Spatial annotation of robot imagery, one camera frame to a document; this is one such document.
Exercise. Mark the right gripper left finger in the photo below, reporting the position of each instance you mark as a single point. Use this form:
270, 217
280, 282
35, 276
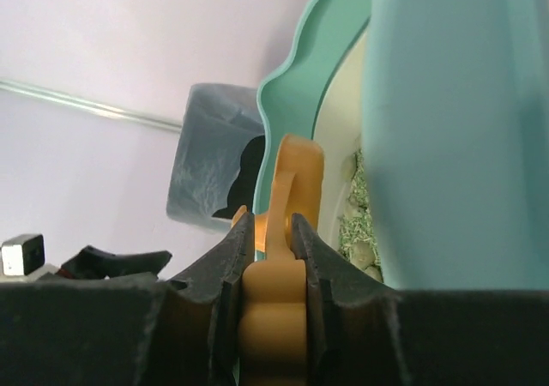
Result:
209, 308

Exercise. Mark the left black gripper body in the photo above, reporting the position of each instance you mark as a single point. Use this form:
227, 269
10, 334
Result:
91, 263

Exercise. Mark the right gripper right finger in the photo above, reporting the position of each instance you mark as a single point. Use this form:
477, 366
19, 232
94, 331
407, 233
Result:
349, 335

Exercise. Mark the orange litter scoop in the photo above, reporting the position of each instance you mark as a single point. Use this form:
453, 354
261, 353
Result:
272, 330

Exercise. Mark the teal litter box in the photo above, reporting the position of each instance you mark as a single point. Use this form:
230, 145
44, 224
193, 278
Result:
448, 101

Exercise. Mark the green cat litter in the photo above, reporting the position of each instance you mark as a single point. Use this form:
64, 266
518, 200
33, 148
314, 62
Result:
357, 242

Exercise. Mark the black trash bin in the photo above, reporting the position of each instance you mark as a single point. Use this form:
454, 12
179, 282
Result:
243, 187

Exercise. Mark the blue plastic bin liner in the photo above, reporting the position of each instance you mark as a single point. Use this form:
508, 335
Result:
219, 120

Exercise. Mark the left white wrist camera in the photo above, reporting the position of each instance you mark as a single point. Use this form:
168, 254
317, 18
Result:
23, 254

